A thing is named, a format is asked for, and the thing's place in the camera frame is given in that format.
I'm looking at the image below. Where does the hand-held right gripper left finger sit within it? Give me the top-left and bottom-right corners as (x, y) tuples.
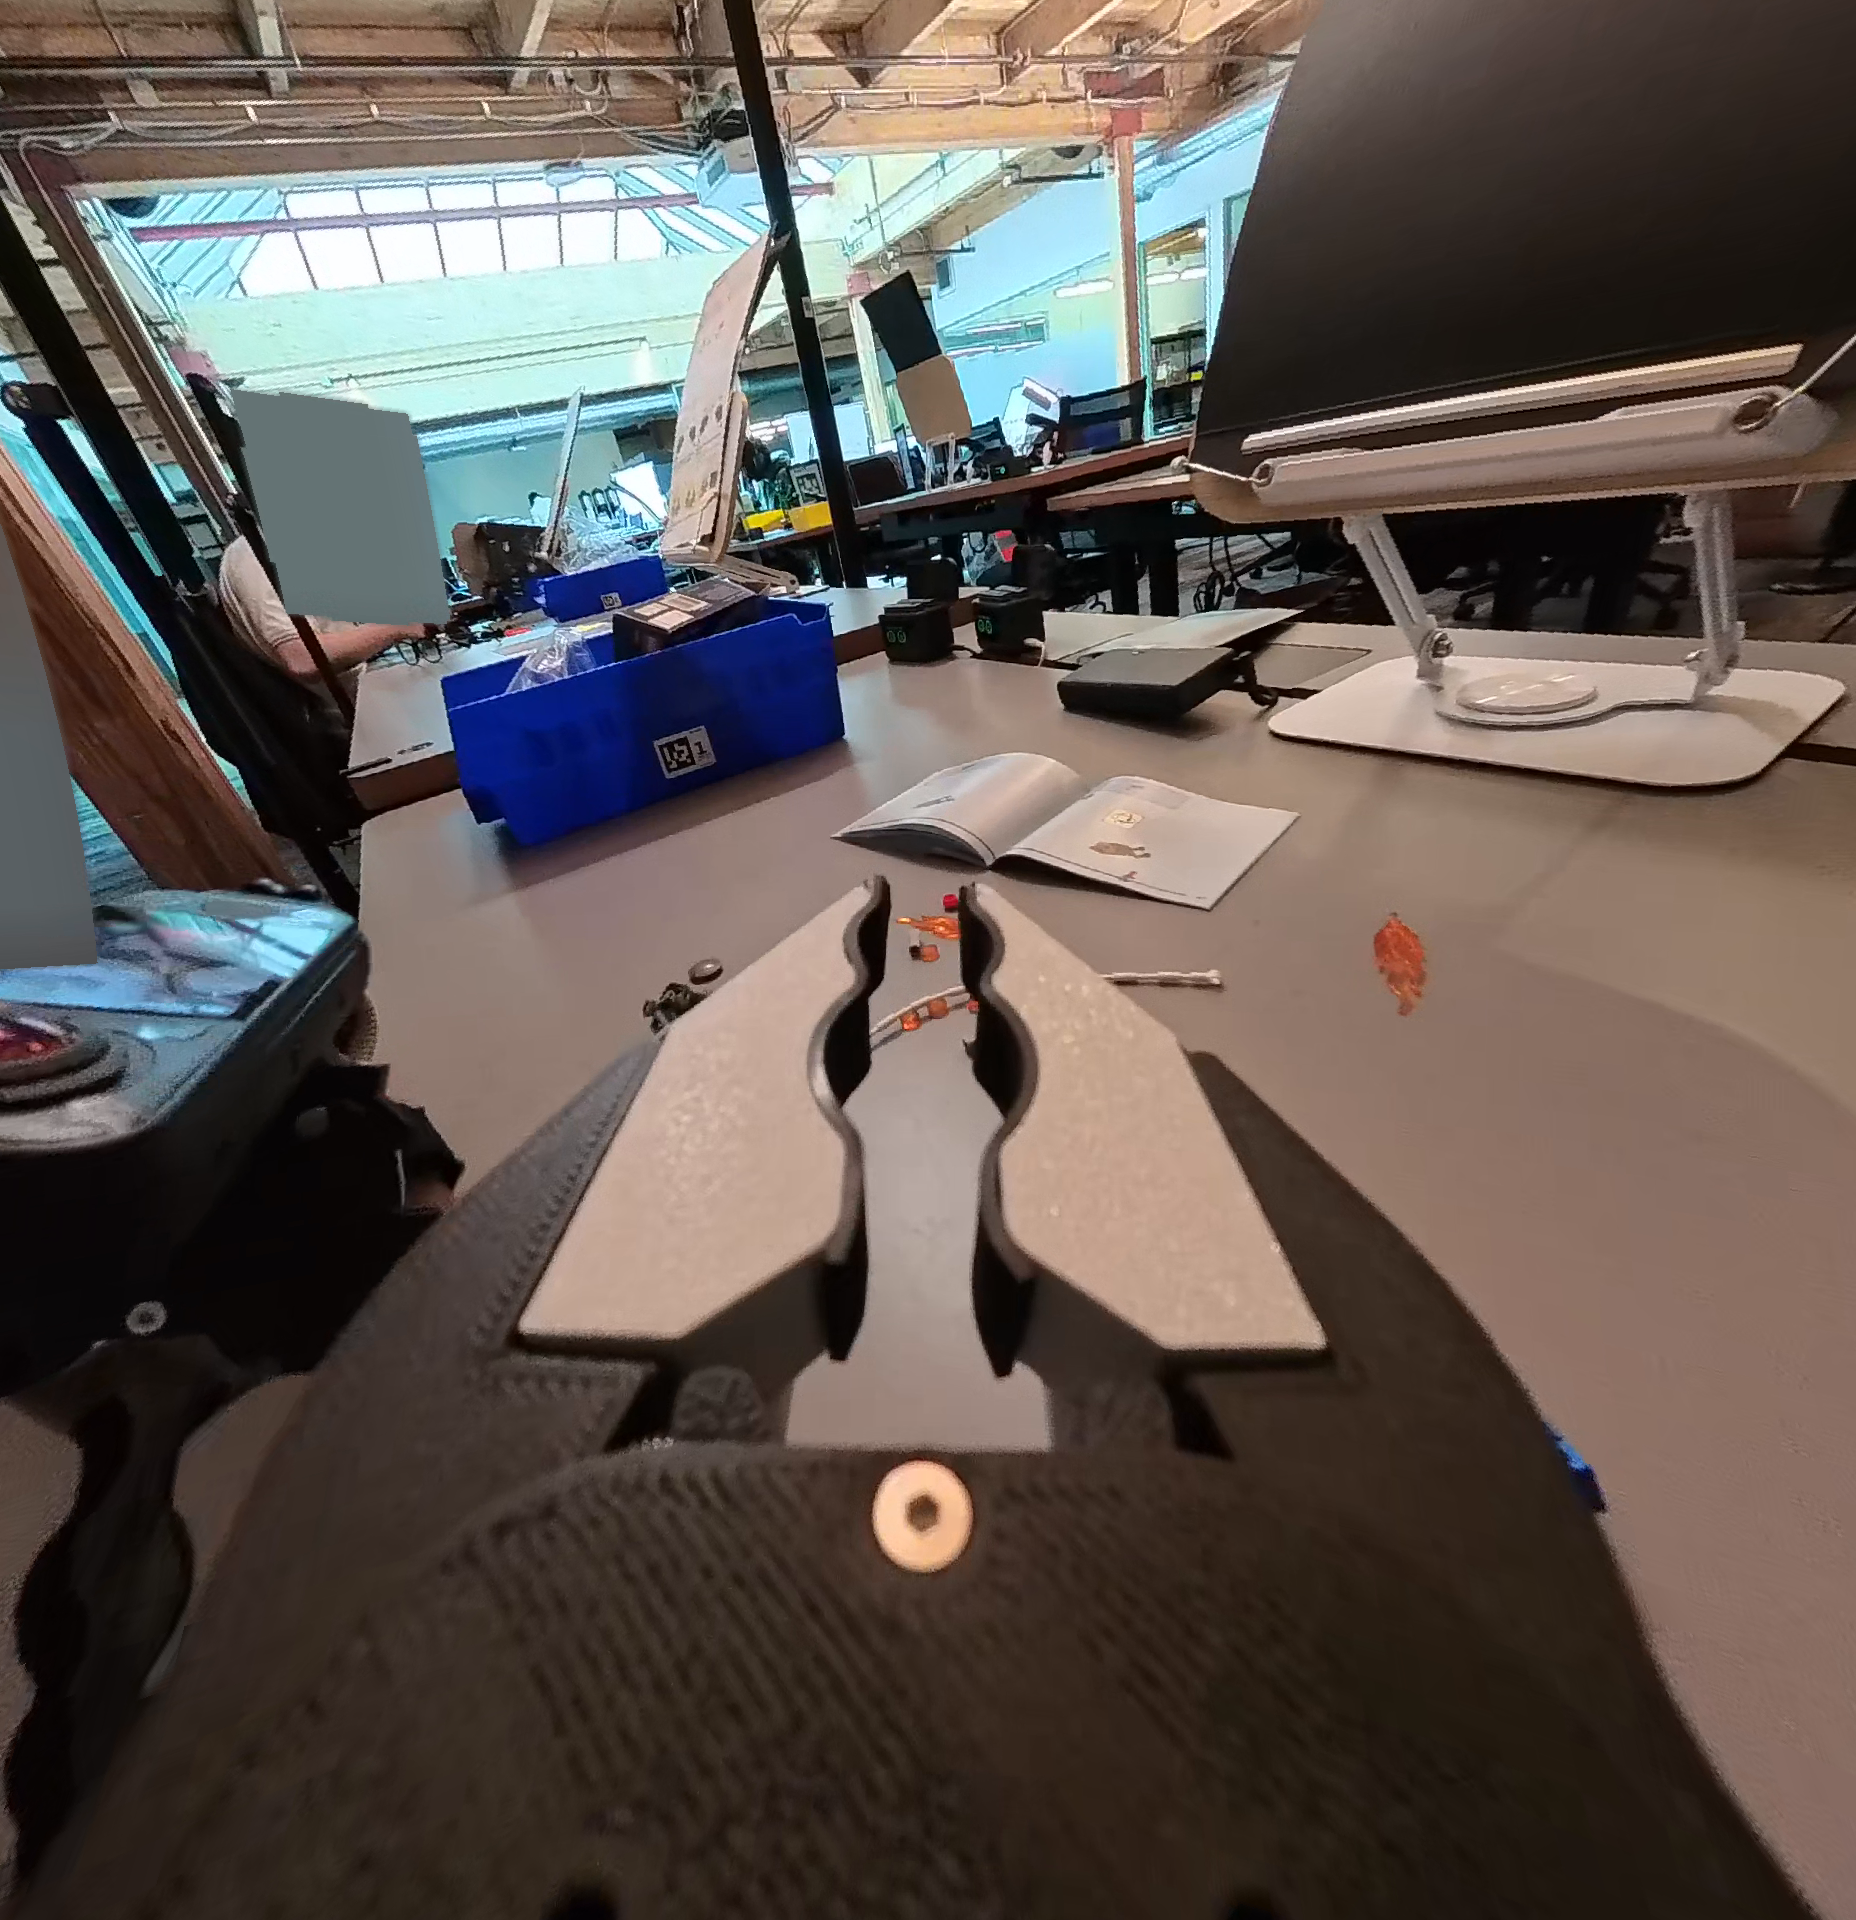
(516, 877), (892, 1369)

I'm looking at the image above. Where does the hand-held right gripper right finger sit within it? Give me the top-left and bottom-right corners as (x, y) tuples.
(959, 881), (1332, 1378)

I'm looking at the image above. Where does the lego instruction booklet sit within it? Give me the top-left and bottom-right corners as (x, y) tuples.
(835, 752), (1301, 914)

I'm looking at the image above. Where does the tagged blue storage bin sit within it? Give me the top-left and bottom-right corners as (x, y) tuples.
(441, 597), (848, 851)

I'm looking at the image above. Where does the black tripod stand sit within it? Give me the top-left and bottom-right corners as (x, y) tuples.
(0, 375), (371, 908)

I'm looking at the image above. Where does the wooden panel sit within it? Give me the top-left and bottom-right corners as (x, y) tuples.
(0, 401), (296, 899)

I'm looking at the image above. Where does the black power bank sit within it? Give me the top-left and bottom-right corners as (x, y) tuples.
(1056, 645), (1247, 720)

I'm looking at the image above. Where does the clear plastic bag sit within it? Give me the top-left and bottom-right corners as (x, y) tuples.
(496, 623), (618, 697)

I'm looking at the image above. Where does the black cardboard box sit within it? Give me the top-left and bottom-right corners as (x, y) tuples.
(611, 580), (775, 663)

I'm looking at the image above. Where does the small blue bin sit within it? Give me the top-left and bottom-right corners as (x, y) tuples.
(536, 555), (673, 625)

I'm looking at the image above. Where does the white laptop stand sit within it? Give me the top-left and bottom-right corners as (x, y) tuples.
(1240, 342), (1850, 790)

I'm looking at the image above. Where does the tilted white sign board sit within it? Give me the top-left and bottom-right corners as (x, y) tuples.
(654, 231), (797, 569)

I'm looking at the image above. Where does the black pole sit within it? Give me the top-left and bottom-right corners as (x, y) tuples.
(717, 0), (874, 589)

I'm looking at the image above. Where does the white lego chain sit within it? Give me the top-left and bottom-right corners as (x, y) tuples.
(865, 968), (1227, 1053)

